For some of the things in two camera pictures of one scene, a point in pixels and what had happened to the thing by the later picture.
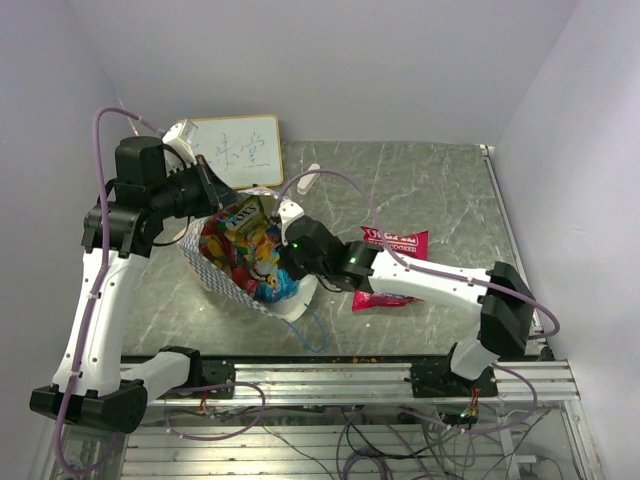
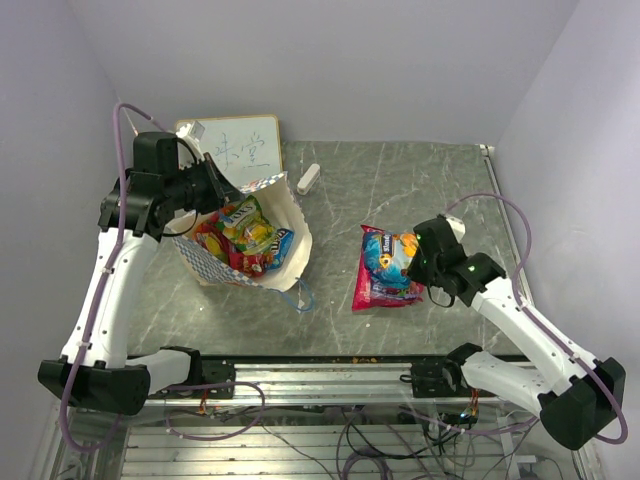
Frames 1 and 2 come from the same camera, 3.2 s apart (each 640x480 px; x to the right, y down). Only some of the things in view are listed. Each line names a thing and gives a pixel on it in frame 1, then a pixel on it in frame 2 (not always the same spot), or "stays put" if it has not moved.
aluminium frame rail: (379, 383) stays put
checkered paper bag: (289, 309) -> (259, 241)
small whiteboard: (248, 147) stays put
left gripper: (216, 193) stays put
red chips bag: (414, 244) stays put
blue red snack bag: (282, 285) -> (382, 278)
